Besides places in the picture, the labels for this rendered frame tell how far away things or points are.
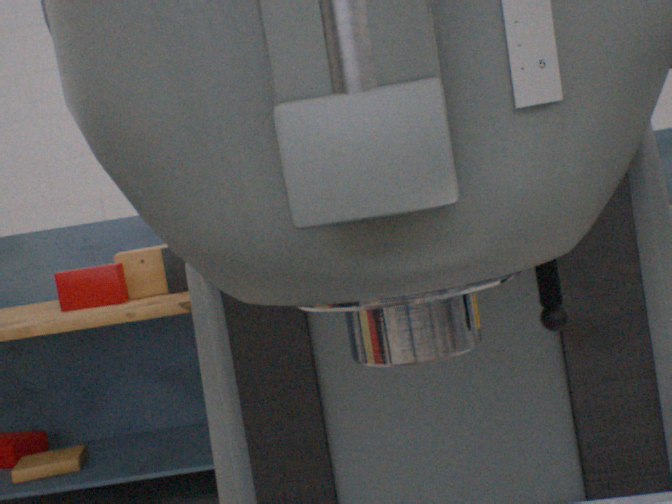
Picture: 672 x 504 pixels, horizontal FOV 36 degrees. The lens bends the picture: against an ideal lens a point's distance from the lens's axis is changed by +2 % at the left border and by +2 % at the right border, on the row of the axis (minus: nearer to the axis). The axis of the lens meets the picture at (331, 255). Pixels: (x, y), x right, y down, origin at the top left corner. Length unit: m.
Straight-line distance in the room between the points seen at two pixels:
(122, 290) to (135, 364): 0.72
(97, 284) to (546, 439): 3.54
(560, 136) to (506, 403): 0.50
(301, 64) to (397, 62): 0.02
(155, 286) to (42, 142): 0.99
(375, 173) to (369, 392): 0.53
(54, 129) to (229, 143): 4.58
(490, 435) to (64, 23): 0.53
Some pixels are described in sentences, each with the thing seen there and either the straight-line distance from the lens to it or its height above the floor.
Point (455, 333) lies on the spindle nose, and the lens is 0.36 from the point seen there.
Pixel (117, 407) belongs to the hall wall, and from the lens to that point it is 4.93.
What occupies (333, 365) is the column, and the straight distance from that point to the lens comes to 0.76.
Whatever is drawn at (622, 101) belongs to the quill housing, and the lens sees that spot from 0.30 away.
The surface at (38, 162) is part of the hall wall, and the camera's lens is 4.89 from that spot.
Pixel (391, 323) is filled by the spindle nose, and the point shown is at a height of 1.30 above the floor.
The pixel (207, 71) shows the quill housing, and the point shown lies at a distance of 0.28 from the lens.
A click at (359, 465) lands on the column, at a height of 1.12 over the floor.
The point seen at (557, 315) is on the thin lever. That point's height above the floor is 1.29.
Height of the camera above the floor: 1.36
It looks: 6 degrees down
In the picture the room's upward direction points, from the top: 9 degrees counter-clockwise
